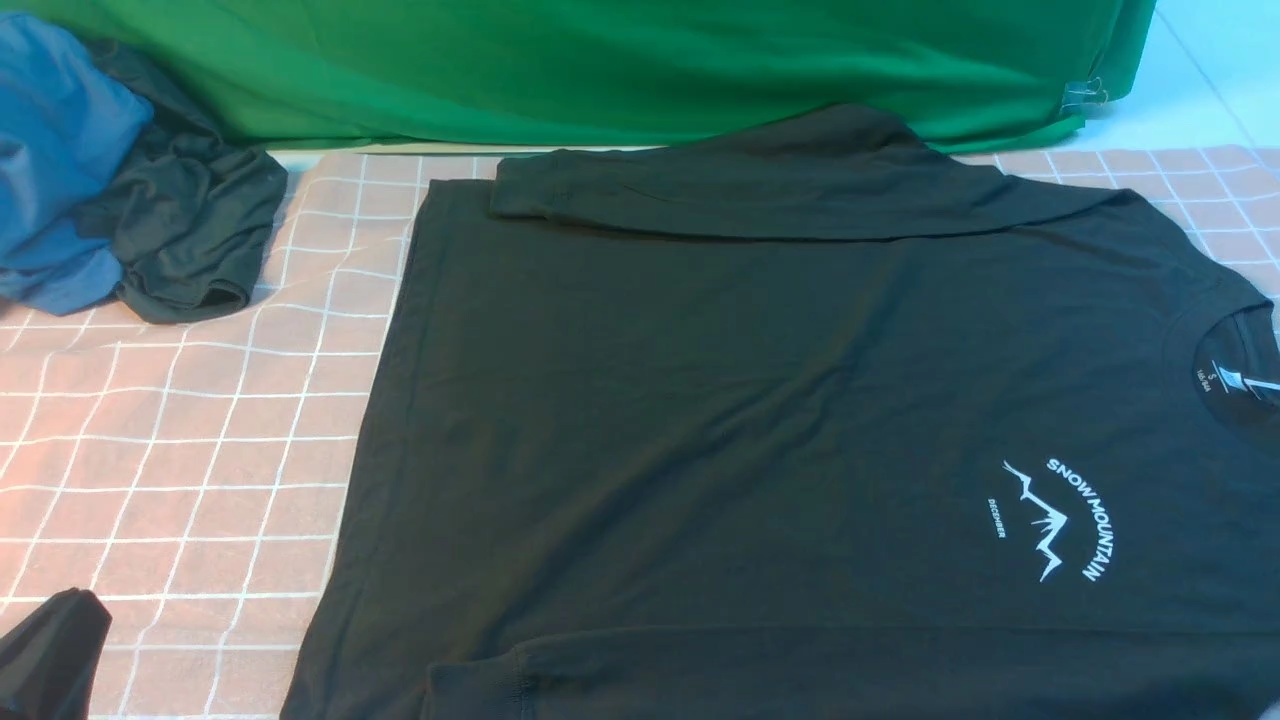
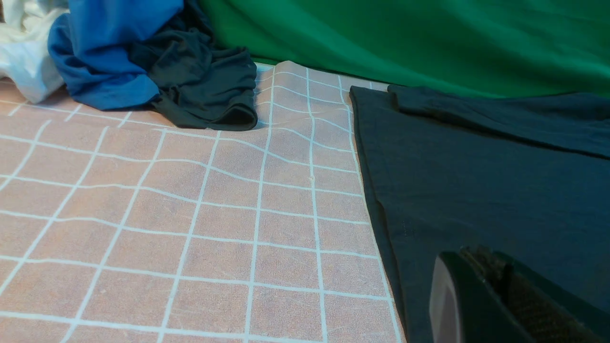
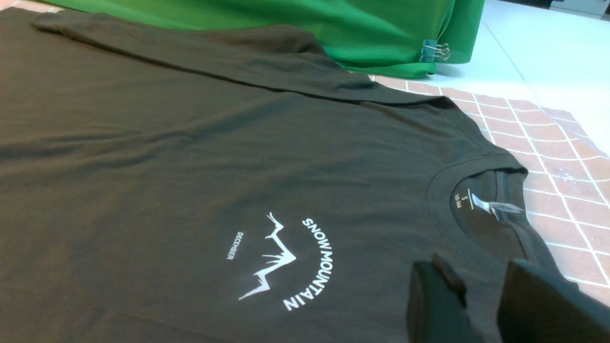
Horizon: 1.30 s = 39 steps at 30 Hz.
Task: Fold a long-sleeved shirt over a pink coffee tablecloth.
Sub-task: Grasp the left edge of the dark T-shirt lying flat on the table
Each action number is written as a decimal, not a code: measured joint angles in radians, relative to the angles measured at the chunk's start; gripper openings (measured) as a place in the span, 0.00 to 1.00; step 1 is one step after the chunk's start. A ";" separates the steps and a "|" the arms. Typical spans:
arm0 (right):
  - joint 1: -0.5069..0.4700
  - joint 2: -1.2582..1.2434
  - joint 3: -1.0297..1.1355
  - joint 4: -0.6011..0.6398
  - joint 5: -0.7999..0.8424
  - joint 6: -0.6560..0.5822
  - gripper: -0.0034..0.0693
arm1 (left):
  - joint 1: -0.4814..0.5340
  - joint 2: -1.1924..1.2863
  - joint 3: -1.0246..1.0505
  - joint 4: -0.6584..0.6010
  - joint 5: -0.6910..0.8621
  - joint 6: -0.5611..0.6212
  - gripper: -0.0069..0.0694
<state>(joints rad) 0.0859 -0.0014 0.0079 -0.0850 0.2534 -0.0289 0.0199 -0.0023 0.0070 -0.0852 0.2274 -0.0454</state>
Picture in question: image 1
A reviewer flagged dark gray long-sleeve top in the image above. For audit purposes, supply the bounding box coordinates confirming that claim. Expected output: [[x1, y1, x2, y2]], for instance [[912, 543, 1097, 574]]
[[280, 105, 1279, 719]]

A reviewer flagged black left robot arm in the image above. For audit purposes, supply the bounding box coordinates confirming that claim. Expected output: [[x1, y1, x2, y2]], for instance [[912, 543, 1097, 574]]
[[1, 588, 113, 719]]

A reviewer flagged green backdrop cloth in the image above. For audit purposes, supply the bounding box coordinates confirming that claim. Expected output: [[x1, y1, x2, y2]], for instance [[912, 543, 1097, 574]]
[[3, 1, 1156, 152]]

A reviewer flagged crumpled dark gray garment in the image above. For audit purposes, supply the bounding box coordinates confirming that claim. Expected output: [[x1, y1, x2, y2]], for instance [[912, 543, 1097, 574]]
[[72, 40, 288, 325]]

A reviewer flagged pink grid tablecloth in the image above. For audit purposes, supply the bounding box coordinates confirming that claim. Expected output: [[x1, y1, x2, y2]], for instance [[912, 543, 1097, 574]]
[[3, 147, 1277, 719]]

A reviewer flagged metal binder clip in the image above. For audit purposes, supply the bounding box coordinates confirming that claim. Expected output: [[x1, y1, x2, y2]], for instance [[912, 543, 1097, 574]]
[[1060, 77, 1110, 115]]

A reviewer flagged blue garment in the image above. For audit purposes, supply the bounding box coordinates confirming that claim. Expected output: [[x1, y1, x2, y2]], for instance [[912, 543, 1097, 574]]
[[1, 12, 154, 316]]

